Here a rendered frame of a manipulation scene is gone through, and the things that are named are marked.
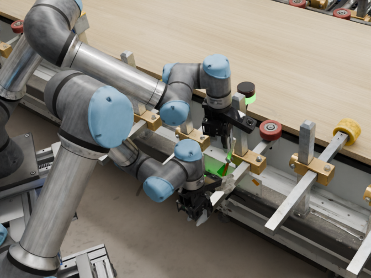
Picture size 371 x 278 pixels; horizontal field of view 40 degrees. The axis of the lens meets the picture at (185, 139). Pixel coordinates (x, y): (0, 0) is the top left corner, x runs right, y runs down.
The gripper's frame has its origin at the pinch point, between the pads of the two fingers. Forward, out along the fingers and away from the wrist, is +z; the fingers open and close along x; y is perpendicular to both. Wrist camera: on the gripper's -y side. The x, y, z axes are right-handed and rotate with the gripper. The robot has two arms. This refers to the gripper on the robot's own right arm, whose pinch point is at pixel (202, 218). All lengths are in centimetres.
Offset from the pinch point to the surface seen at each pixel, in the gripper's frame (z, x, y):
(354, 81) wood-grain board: -8, 14, -81
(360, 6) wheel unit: -6, -9, -136
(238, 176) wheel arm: -3.5, 1.2, -19.0
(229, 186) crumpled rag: -5.0, 2.0, -12.6
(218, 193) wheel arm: -3.4, 0.0, -8.9
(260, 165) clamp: -3.5, 5.1, -27.2
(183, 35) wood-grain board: -7, -67, -75
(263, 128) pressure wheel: -8.1, -1.8, -39.6
